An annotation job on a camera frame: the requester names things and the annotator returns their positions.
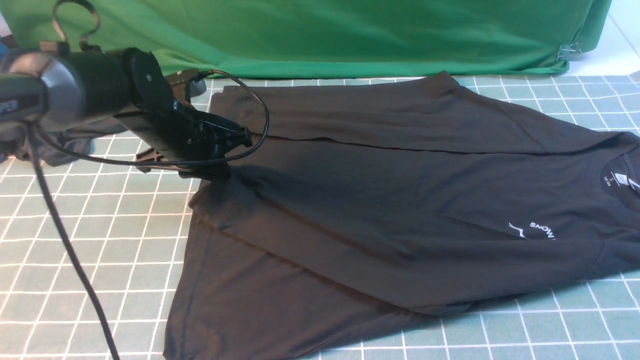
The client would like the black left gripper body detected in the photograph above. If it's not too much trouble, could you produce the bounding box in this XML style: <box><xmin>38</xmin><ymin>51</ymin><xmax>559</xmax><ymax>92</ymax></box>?
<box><xmin>114</xmin><ymin>109</ymin><xmax>253</xmax><ymax>170</ymax></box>

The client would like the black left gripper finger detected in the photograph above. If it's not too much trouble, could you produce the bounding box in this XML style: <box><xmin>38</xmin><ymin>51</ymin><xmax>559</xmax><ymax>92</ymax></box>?
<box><xmin>135</xmin><ymin>149</ymin><xmax>181</xmax><ymax>173</ymax></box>
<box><xmin>178</xmin><ymin>162</ymin><xmax>231</xmax><ymax>182</ymax></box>

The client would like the gray long-sleeved shirt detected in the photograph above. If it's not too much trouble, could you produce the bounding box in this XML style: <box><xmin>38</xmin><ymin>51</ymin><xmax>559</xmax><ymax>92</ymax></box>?
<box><xmin>163</xmin><ymin>71</ymin><xmax>639</xmax><ymax>360</ymax></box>

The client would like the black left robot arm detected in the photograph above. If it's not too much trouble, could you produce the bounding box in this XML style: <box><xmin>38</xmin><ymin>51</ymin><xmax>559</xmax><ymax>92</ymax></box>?
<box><xmin>1</xmin><ymin>47</ymin><xmax>264</xmax><ymax>180</ymax></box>

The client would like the green backdrop cloth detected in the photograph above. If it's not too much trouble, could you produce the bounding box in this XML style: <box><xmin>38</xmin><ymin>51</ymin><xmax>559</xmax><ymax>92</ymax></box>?
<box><xmin>0</xmin><ymin>0</ymin><xmax>613</xmax><ymax>81</ymax></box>

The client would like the dark crumpled garment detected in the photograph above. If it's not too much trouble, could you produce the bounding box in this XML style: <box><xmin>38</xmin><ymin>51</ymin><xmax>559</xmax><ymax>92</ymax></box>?
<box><xmin>0</xmin><ymin>118</ymin><xmax>128</xmax><ymax>167</ymax></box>

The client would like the metal binder clip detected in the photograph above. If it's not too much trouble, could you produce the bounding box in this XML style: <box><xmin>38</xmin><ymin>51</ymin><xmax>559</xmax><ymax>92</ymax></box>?
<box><xmin>555</xmin><ymin>42</ymin><xmax>583</xmax><ymax>62</ymax></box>

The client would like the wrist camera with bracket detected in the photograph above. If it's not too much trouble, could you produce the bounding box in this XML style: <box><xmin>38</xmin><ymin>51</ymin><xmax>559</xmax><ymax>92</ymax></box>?
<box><xmin>164</xmin><ymin>68</ymin><xmax>207</xmax><ymax>107</ymax></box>

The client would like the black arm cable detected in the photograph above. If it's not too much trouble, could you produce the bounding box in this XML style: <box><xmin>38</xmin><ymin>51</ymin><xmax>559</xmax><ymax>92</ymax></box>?
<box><xmin>25</xmin><ymin>0</ymin><xmax>271</xmax><ymax>360</ymax></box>

